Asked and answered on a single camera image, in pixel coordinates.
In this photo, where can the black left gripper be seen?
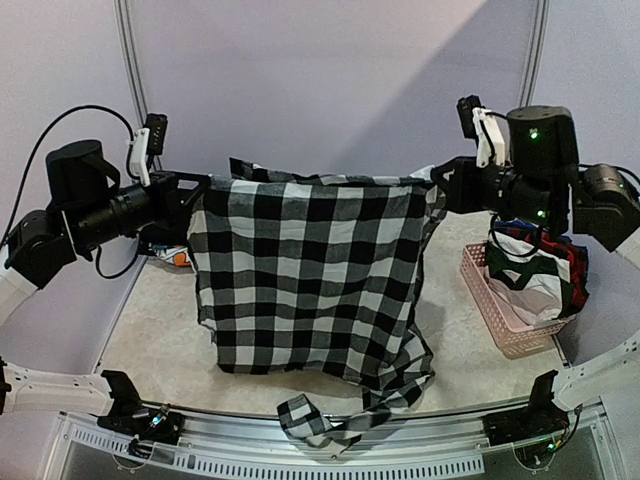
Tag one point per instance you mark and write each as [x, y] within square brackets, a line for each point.
[170, 204]

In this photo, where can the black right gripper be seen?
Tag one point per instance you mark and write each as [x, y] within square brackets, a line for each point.
[470, 182]

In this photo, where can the black white checked shirt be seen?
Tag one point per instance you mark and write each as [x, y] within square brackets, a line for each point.
[318, 273]

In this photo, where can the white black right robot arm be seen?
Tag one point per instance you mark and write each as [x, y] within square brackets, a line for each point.
[527, 166]

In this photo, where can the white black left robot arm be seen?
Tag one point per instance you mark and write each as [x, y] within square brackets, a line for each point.
[88, 208]

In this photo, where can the pink plastic laundry basket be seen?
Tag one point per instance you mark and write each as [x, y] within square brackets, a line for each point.
[513, 337]

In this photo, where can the colourful patterned folded shorts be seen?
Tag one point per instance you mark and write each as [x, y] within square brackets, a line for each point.
[175, 255]

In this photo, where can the red black plaid shirt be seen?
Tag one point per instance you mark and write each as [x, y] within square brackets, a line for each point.
[561, 246]

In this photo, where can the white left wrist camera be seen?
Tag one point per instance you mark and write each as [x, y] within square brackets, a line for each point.
[148, 142]

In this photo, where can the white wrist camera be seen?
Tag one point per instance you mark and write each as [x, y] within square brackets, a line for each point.
[148, 142]
[480, 124]

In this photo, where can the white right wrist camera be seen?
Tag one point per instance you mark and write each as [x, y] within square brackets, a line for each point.
[480, 124]

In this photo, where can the left aluminium frame post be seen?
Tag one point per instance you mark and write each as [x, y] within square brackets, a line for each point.
[124, 21]

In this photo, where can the aluminium frame post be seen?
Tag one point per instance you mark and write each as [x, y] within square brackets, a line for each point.
[534, 52]
[124, 21]

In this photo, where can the right aluminium frame post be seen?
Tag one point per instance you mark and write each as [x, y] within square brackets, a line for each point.
[534, 52]

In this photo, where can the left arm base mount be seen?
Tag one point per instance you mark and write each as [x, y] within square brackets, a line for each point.
[129, 416]

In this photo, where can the front aluminium rail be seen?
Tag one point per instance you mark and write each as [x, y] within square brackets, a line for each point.
[301, 443]

